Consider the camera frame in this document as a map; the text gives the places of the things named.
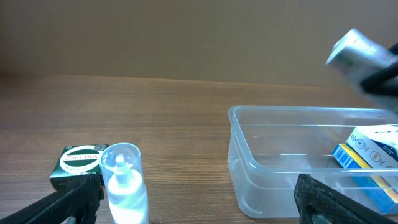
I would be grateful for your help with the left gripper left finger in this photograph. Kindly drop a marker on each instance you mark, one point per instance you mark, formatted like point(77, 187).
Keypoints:
point(76, 202)

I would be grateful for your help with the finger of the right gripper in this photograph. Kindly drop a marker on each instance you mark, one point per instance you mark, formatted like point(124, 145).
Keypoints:
point(383, 82)

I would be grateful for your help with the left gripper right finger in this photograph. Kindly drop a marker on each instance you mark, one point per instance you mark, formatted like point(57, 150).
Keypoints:
point(319, 203)

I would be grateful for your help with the green Zam-Buk ointment box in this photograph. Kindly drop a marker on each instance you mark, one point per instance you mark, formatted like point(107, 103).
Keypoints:
point(75, 161)

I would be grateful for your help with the white Panadol box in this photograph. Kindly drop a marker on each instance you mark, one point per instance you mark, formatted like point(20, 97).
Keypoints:
point(357, 57)

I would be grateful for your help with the clear plastic container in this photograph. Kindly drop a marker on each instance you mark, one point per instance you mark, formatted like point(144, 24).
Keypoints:
point(270, 146)

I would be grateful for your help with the white spray bottle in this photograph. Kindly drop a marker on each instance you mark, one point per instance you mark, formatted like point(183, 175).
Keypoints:
point(121, 168)

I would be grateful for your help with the white plaster box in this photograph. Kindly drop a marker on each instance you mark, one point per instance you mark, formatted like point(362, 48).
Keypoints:
point(377, 145)

